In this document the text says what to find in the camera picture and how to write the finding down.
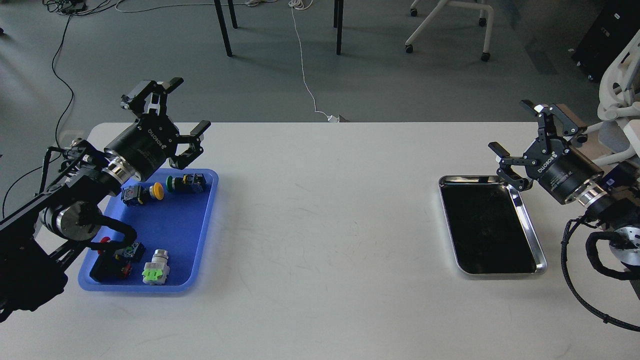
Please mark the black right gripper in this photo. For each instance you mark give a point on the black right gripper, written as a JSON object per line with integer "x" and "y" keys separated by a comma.
{"x": 562, "y": 169}

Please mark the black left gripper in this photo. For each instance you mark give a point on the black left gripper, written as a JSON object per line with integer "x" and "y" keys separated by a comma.
{"x": 153, "y": 138}

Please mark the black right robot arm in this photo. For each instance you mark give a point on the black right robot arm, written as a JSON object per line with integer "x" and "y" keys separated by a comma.
{"x": 613, "y": 247}

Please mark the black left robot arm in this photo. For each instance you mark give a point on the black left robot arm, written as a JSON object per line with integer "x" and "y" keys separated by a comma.
{"x": 41, "y": 239}

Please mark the white office chair right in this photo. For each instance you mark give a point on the white office chair right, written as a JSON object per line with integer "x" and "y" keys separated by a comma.
{"x": 618, "y": 110}

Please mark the silver metal tray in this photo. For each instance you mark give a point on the silver metal tray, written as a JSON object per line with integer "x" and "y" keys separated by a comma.
{"x": 490, "y": 230}

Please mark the black table leg left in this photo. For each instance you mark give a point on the black table leg left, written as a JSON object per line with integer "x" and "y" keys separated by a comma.
{"x": 222, "y": 23}

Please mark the black table leg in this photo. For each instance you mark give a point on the black table leg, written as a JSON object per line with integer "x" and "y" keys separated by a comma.
{"x": 338, "y": 18}
{"x": 222, "y": 23}

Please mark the blue plastic tray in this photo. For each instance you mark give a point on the blue plastic tray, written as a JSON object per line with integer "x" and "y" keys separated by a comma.
{"x": 178, "y": 224}

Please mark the black equipment case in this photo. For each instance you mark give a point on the black equipment case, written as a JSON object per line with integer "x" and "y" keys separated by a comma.
{"x": 615, "y": 26}

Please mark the white chair base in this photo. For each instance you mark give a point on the white chair base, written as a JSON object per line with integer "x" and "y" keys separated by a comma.
{"x": 434, "y": 23}

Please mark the black table leg right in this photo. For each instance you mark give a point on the black table leg right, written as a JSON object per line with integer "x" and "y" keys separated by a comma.
{"x": 338, "y": 18}

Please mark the green push button switch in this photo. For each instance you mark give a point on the green push button switch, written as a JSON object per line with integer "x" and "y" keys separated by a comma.
{"x": 191, "y": 183}

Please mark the yellow push button switch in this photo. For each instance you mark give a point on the yellow push button switch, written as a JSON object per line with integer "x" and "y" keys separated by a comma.
{"x": 136, "y": 195}

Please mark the silver green selector switch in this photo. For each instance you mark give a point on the silver green selector switch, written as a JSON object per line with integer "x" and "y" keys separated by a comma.
{"x": 156, "y": 271}

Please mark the red push button switch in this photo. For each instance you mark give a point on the red push button switch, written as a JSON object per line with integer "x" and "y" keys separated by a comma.
{"x": 111, "y": 264}

